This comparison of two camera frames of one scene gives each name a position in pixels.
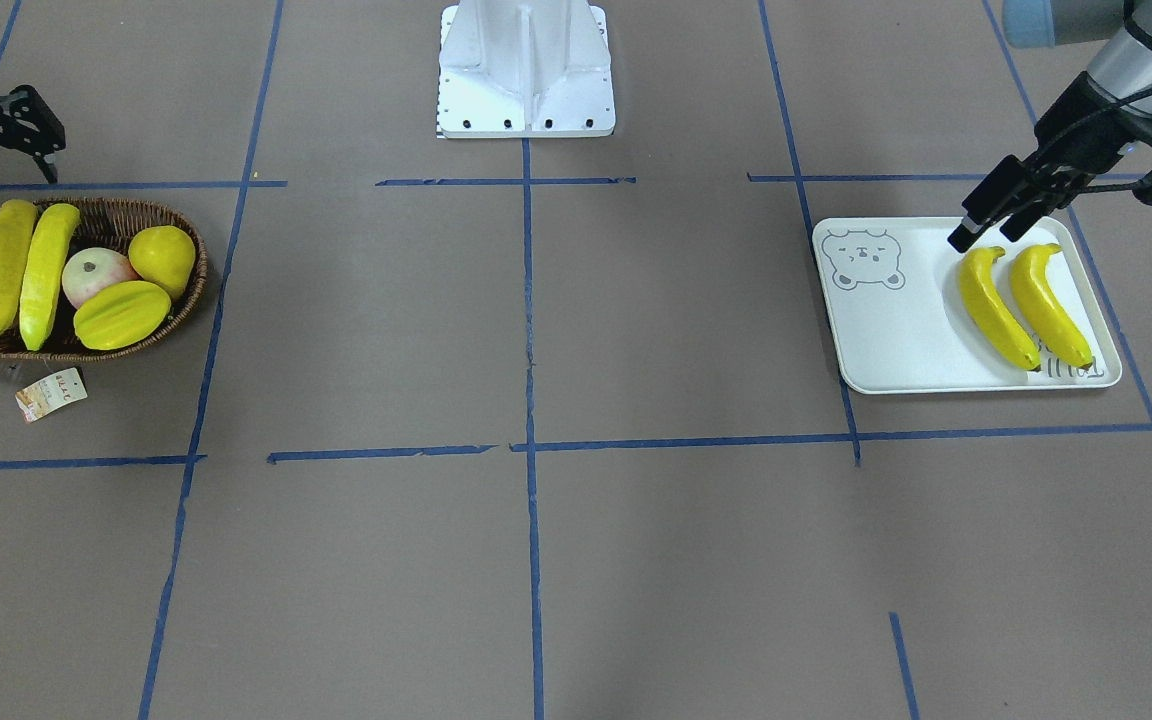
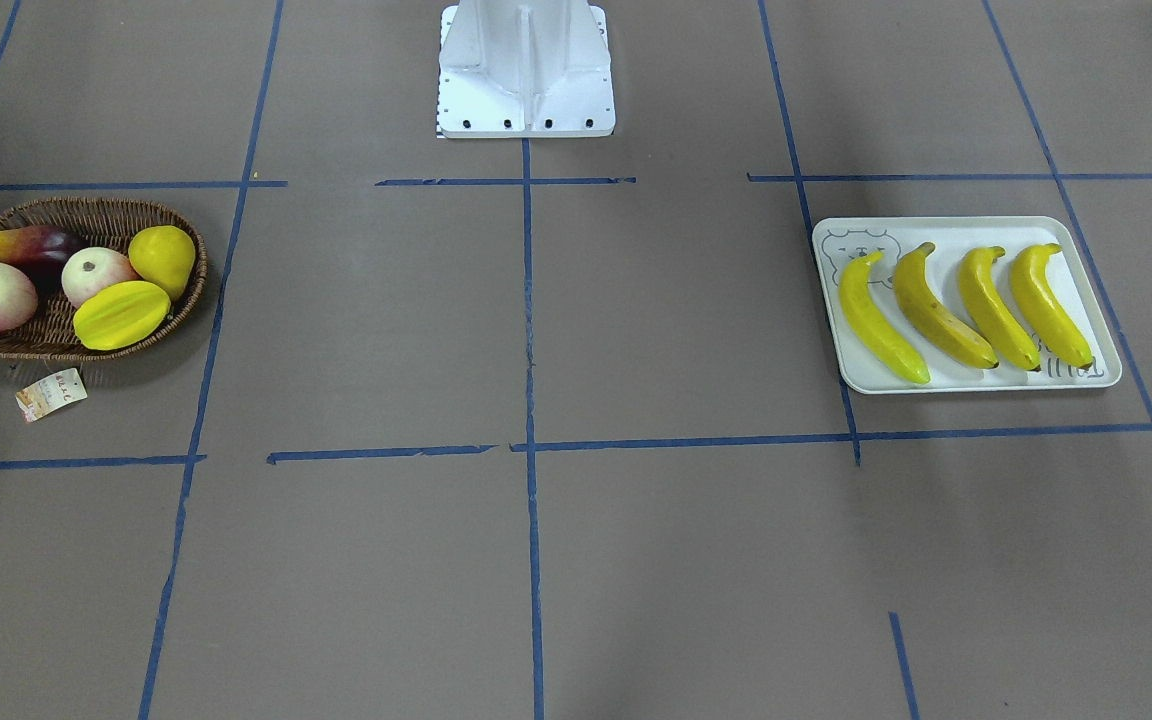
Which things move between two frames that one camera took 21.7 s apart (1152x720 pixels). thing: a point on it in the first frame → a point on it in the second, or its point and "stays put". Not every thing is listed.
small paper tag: [47, 395] stays put
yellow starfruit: [122, 316] stays put
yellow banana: [44, 271] → [873, 329]
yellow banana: [1029, 272] stays put
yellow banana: [990, 308] stays put
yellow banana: [9, 238] → [931, 317]
